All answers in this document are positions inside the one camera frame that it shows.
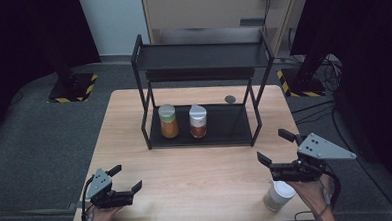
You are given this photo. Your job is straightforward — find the black power cable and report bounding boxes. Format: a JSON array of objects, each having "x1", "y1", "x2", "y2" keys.
[{"x1": 260, "y1": 0, "x2": 274, "y2": 33}]

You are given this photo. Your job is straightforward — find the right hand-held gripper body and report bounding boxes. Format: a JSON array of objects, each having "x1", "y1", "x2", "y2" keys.
[{"x1": 267, "y1": 131, "x2": 358, "y2": 184}]

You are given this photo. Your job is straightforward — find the black metal two-tier rack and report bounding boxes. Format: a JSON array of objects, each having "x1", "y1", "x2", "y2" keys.
[{"x1": 129, "y1": 28, "x2": 280, "y2": 152}]

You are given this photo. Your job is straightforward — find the black floor cables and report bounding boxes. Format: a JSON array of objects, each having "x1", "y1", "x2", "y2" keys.
[{"x1": 290, "y1": 98, "x2": 339, "y2": 126}]

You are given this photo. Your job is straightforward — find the tangled cable bundle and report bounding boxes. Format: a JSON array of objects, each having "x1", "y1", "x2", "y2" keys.
[{"x1": 320, "y1": 53, "x2": 345, "y2": 93}]

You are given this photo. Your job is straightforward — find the person's right hand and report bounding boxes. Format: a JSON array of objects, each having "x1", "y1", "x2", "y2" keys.
[{"x1": 286, "y1": 174, "x2": 337, "y2": 221}]

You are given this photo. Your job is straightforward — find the person's left hand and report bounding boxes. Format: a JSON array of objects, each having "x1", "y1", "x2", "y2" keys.
[{"x1": 87, "y1": 205, "x2": 124, "y2": 221}]

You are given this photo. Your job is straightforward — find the left hand-held gripper cable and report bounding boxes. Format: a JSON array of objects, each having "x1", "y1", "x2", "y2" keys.
[{"x1": 79, "y1": 176, "x2": 97, "y2": 221}]

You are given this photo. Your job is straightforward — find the black stand with striped base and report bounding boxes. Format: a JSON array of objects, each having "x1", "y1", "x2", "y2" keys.
[
  {"x1": 44, "y1": 44, "x2": 100, "y2": 105},
  {"x1": 274, "y1": 48, "x2": 330, "y2": 100}
]

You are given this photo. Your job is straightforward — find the white-lidded jar of pale spice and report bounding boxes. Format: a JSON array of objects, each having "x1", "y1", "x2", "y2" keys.
[{"x1": 262, "y1": 178, "x2": 299, "y2": 214}]

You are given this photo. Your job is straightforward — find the dark curtain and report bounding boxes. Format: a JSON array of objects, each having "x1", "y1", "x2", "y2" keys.
[
  {"x1": 0, "y1": 0, "x2": 105, "y2": 148},
  {"x1": 288, "y1": 0, "x2": 392, "y2": 195}
]

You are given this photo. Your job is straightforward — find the hand-held gripper cable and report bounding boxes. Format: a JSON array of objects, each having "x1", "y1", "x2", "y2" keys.
[
  {"x1": 292, "y1": 165, "x2": 344, "y2": 221},
  {"x1": 79, "y1": 176, "x2": 97, "y2": 221}
]

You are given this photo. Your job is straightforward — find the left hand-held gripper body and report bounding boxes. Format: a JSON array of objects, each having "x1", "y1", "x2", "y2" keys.
[{"x1": 84, "y1": 165, "x2": 136, "y2": 210}]

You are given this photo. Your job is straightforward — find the green-banded jar of yellow spice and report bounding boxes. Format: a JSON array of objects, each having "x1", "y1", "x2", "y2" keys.
[{"x1": 157, "y1": 103, "x2": 180, "y2": 140}]

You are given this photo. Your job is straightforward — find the white-lidded jar of red spice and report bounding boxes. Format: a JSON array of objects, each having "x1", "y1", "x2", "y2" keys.
[{"x1": 188, "y1": 103, "x2": 209, "y2": 140}]

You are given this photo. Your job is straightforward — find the right hand-held gripper cable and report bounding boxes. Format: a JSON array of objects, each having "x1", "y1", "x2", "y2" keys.
[{"x1": 292, "y1": 165, "x2": 344, "y2": 221}]

